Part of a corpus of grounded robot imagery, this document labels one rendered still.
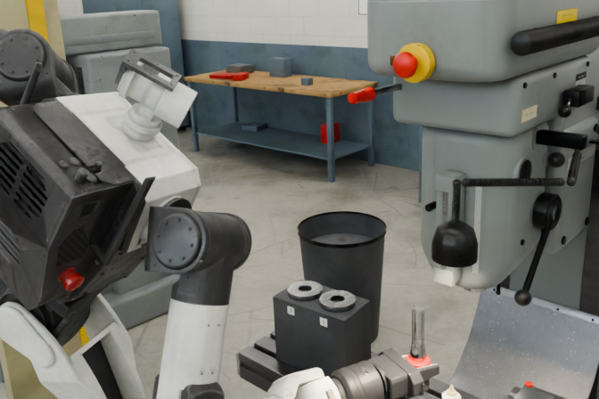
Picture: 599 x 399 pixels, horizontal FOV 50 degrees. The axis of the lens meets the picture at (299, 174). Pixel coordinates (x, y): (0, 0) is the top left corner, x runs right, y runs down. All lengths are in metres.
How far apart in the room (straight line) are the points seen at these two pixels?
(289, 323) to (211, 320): 0.68
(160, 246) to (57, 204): 0.15
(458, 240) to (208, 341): 0.41
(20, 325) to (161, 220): 0.42
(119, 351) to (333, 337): 0.52
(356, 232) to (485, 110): 2.59
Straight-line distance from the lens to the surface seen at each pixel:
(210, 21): 8.28
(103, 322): 1.37
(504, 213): 1.18
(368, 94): 1.07
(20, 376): 2.78
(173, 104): 1.02
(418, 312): 1.27
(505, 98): 1.07
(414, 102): 1.15
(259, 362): 1.74
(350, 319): 1.55
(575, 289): 1.70
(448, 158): 1.18
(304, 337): 1.63
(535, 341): 1.74
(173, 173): 1.03
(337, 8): 6.82
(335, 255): 3.21
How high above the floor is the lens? 1.89
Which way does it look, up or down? 17 degrees down
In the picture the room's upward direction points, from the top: 3 degrees counter-clockwise
